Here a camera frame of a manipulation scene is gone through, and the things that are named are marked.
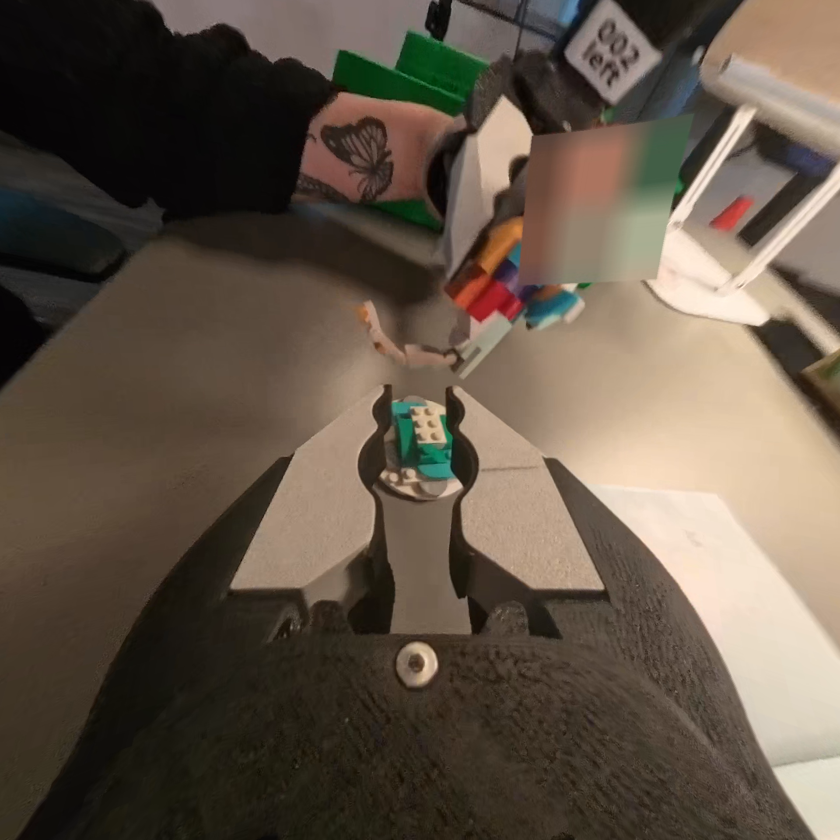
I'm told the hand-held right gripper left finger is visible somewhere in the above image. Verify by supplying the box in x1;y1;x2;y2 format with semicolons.
230;386;396;634

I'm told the colourful lego fish model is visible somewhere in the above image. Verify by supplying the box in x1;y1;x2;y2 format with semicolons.
445;217;586;382

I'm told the person's left forearm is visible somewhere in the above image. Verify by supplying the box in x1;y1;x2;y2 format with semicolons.
0;0;470;221

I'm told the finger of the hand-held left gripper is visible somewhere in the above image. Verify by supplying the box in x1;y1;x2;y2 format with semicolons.
436;95;534;280

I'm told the green plastic bin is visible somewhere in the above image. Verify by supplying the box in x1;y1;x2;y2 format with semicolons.
331;29;493;231

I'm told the small red box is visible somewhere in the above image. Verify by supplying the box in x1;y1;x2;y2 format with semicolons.
710;196;752;231

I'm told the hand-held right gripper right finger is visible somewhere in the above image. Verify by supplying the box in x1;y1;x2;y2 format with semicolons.
446;386;606;634

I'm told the round white teal lego base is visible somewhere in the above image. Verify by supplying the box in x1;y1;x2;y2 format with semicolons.
377;394;460;503

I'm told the open lego instruction booklet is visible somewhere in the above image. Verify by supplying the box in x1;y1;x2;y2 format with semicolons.
594;484;840;769

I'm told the white orange lego fin piece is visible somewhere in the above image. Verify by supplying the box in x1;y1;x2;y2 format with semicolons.
354;301;460;375

